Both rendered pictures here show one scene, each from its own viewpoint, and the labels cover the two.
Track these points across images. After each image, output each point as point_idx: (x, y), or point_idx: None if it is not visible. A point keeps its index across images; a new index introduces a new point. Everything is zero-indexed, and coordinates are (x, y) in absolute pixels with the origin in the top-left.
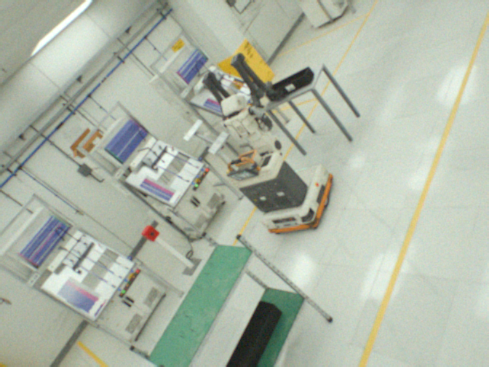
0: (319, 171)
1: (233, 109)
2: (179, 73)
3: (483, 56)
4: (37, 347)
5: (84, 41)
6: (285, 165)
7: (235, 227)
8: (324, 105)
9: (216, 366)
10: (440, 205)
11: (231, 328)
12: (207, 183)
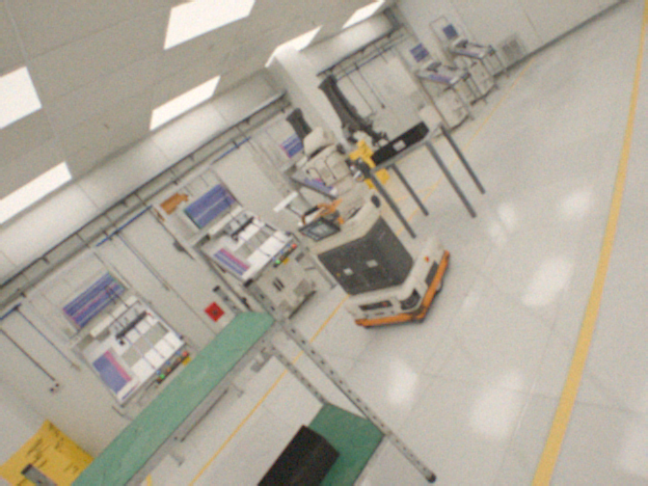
0: (430, 243)
1: (316, 144)
2: (282, 147)
3: (645, 114)
4: (100, 422)
5: (204, 125)
6: (382, 223)
7: (319, 318)
8: (442, 165)
9: None
10: (639, 283)
11: (278, 454)
12: (296, 265)
